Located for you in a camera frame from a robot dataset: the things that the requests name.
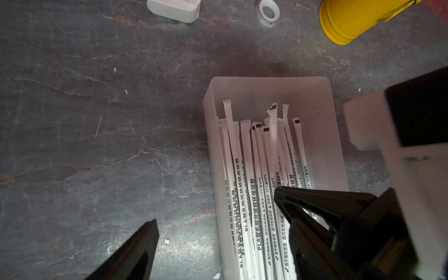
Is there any translucent plastic storage box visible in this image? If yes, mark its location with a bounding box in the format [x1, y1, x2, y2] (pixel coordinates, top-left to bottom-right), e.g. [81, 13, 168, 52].
[203, 77, 348, 280]

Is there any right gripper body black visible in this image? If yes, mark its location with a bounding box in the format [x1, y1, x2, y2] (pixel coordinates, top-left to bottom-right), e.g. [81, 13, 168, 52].
[290, 189, 418, 280]

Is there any white plastic clip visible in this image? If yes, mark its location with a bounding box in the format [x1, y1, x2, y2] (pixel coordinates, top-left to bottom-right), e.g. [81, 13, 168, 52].
[147, 0, 201, 23]

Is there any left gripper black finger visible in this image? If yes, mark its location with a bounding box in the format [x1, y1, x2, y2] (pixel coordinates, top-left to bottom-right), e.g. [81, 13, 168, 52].
[86, 219, 159, 280]

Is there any yellow metal cup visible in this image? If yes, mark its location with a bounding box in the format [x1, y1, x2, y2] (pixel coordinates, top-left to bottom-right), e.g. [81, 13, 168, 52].
[319, 0, 420, 46]

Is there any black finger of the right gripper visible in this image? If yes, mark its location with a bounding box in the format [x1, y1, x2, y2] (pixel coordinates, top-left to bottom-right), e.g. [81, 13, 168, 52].
[274, 187, 376, 242]

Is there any small clear tape ring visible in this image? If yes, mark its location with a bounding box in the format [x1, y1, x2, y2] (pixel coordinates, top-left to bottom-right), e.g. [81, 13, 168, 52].
[255, 0, 281, 28]

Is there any paper straw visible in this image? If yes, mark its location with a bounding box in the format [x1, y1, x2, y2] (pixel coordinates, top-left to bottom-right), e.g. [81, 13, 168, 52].
[262, 126, 285, 280]
[223, 99, 259, 280]
[251, 122, 276, 280]
[277, 118, 294, 187]
[292, 117, 312, 190]
[218, 119, 246, 280]
[267, 103, 291, 280]
[282, 104, 303, 189]
[240, 120, 266, 280]

